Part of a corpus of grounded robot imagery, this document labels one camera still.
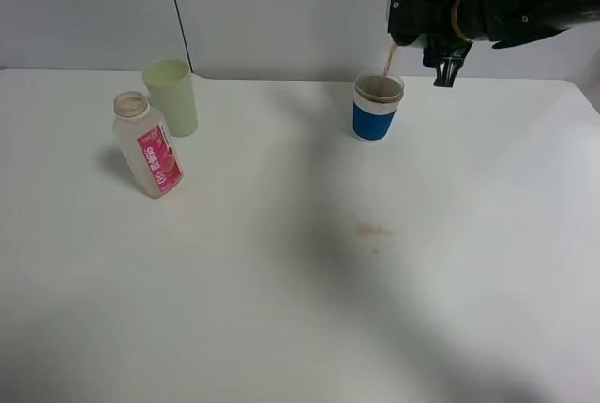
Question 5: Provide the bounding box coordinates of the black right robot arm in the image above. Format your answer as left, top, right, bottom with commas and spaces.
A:
424, 0, 599, 87

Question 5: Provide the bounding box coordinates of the pink label drink bottle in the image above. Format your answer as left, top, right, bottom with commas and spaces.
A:
112, 91, 183, 199

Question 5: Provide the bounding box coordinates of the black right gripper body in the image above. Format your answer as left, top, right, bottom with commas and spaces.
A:
423, 0, 473, 61

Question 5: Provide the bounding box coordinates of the teal plastic cup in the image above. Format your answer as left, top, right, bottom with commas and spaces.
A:
391, 34, 428, 49

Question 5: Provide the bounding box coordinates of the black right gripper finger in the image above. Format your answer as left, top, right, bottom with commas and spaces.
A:
434, 55, 464, 88

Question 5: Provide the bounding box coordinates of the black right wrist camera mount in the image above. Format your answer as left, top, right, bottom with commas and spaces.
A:
387, 0, 428, 36

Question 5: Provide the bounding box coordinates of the blue sleeve paper cup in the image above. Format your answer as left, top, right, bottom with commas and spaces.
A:
352, 73, 405, 142

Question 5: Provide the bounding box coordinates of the pale green plastic cup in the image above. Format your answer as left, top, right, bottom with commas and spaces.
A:
142, 59, 198, 138

